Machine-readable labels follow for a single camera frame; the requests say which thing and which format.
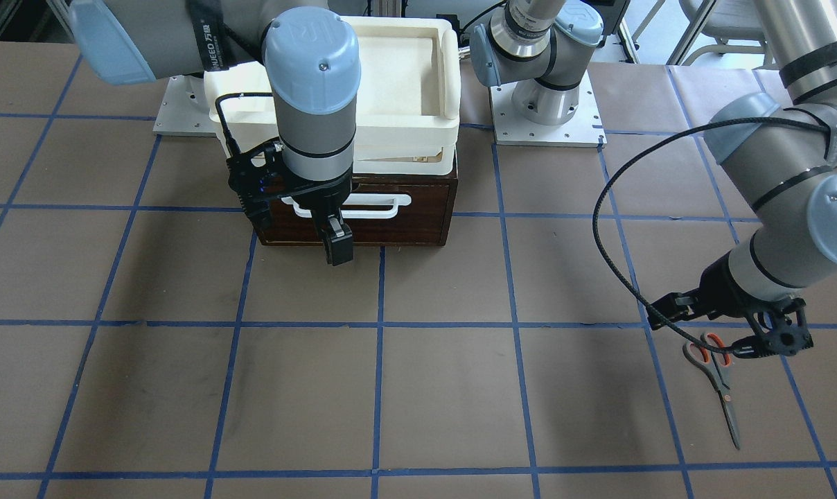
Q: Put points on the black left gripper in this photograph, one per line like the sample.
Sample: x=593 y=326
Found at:
x=720 y=286

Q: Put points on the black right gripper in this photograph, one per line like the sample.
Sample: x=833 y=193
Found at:
x=323 y=196

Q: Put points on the wooden drawer with white handle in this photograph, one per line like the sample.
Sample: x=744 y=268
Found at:
x=374 y=205

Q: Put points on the grey orange handled scissors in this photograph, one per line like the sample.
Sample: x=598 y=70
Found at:
x=717 y=367

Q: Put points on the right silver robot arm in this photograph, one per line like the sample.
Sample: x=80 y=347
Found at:
x=283 y=77

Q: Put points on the white plastic tray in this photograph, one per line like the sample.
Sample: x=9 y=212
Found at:
x=407 y=107

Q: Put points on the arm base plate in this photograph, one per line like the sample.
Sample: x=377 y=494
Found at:
x=528 y=114
x=184 y=111

